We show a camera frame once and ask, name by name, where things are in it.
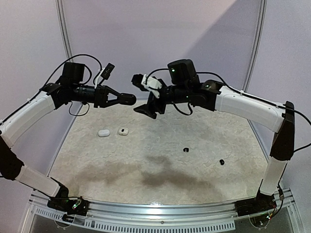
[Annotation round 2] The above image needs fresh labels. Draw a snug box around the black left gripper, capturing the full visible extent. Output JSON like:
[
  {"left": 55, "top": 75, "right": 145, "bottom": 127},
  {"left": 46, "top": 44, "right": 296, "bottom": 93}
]
[{"left": 71, "top": 83, "right": 126, "bottom": 108}]

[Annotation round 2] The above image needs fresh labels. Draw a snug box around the black earbud charging case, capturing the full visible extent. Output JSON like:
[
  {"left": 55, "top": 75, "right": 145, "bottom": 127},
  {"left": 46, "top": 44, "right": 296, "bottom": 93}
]
[{"left": 118, "top": 93, "right": 137, "bottom": 106}]

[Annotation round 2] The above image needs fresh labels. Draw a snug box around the white stem earbud charging case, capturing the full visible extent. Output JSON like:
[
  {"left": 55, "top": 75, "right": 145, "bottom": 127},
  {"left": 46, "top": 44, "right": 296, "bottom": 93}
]
[{"left": 118, "top": 128, "right": 129, "bottom": 136}]

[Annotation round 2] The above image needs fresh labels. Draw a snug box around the white oval earbud charging case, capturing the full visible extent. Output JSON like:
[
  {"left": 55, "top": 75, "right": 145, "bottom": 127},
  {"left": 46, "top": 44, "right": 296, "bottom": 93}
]
[{"left": 98, "top": 129, "right": 110, "bottom": 137}]

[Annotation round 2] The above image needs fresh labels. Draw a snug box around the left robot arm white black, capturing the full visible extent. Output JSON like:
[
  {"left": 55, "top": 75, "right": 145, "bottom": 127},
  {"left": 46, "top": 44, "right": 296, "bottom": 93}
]
[{"left": 0, "top": 62, "right": 135, "bottom": 216}]

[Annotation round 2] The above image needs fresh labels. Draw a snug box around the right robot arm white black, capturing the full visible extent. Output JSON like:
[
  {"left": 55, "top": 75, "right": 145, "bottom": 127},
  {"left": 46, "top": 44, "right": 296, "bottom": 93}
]
[{"left": 132, "top": 59, "right": 295, "bottom": 221}]

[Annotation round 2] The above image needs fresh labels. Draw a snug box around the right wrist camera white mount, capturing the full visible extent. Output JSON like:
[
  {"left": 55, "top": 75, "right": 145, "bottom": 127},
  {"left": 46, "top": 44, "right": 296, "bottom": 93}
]
[{"left": 131, "top": 74, "right": 163, "bottom": 99}]

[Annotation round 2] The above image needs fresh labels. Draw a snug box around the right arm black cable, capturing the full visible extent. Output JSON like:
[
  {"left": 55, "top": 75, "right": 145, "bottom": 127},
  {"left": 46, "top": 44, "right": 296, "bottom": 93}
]
[{"left": 145, "top": 67, "right": 311, "bottom": 152}]

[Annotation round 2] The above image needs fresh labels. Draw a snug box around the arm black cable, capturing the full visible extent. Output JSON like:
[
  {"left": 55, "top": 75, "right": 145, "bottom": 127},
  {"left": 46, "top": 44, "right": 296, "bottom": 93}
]
[
  {"left": 145, "top": 67, "right": 311, "bottom": 152},
  {"left": 0, "top": 53, "right": 103, "bottom": 124}
]

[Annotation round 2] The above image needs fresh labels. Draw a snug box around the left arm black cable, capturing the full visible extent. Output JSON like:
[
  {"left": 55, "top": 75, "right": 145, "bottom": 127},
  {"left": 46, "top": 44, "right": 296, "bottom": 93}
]
[{"left": 0, "top": 53, "right": 103, "bottom": 124}]

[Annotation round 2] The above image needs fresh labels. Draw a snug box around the left aluminium wall post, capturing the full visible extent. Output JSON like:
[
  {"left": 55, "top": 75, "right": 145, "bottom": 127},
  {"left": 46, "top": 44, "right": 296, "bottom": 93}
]
[{"left": 55, "top": 0, "right": 72, "bottom": 58}]

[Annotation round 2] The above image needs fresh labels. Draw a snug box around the aluminium wall post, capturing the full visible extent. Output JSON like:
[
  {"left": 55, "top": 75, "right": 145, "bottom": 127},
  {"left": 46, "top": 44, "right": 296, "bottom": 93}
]
[
  {"left": 242, "top": 0, "right": 267, "bottom": 92},
  {"left": 55, "top": 0, "right": 72, "bottom": 58}
]

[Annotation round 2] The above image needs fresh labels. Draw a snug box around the right aluminium wall post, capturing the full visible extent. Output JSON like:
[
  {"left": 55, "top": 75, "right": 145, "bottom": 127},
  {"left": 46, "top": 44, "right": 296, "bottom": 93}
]
[{"left": 242, "top": 0, "right": 267, "bottom": 92}]

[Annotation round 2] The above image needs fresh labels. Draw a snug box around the aluminium front rail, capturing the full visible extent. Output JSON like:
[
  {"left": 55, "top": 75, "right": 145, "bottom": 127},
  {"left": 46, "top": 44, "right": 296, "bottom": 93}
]
[{"left": 20, "top": 189, "right": 304, "bottom": 233}]

